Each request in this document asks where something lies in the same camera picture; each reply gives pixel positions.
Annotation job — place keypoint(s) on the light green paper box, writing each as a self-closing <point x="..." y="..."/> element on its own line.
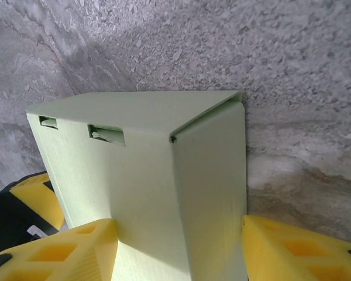
<point x="140" y="175"/>

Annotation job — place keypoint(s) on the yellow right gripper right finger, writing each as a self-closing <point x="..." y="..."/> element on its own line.
<point x="295" y="257"/>

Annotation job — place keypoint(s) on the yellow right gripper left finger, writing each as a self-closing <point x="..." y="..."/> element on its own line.
<point x="61" y="257"/>

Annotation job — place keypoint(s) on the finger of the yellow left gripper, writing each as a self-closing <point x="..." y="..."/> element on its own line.
<point x="44" y="202"/>

